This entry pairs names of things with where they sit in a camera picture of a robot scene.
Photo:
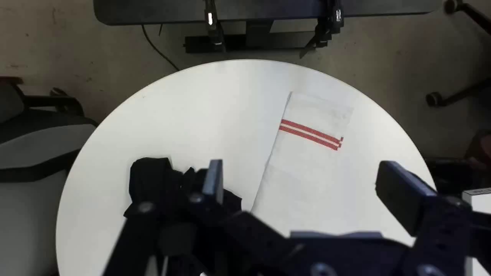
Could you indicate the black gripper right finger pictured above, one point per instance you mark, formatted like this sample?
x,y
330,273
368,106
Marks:
x,y
404,188

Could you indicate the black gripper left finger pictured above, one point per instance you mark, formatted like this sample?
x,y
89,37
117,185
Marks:
x,y
213,178

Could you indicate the red striped white towel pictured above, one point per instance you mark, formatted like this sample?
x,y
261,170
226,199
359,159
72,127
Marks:
x,y
307,173

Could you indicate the white office desk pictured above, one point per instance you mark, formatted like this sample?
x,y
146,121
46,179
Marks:
x,y
477,199

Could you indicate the grey chair of person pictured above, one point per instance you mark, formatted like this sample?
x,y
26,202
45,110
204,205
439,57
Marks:
x,y
460,93

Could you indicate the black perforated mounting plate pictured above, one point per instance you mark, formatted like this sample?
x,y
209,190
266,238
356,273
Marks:
x,y
154,11

